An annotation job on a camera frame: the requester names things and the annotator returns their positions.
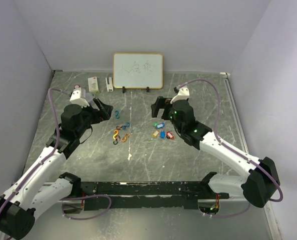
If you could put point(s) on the black S carabiner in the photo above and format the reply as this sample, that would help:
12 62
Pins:
116 140

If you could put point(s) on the blue tag key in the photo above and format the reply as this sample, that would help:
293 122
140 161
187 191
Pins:
161 125
162 134

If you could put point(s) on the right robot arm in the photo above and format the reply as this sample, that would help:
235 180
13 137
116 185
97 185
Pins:
257 178

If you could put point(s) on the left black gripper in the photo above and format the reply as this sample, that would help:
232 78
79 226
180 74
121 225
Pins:
103 113

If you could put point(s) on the clear plastic cup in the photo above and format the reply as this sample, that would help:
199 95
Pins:
89 97

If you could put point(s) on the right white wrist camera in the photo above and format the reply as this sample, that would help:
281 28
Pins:
182 93

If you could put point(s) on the red tag key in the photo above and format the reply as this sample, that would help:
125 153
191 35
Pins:
170 135

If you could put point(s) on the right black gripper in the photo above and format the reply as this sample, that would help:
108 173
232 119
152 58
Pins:
161 102

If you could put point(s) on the small whiteboard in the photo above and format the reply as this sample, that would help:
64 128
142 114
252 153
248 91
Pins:
138 70

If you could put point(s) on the yellow tag key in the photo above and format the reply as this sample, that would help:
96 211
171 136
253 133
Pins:
156 133

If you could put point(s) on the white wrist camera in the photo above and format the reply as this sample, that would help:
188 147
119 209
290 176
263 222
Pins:
182 93
78 98

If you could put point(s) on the gold S carabiner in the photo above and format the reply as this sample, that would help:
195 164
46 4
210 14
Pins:
126 136

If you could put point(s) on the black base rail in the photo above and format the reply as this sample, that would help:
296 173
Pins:
152 194

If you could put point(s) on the orange S carabiner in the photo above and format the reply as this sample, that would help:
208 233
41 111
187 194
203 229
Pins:
115 134

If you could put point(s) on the white green box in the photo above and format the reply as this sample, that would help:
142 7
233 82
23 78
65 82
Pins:
93 85

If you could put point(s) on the right aluminium side rail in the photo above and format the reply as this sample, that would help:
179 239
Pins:
269 210

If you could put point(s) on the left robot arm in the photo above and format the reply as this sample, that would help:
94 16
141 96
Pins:
27 198

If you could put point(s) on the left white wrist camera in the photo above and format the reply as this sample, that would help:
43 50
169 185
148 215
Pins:
78 98

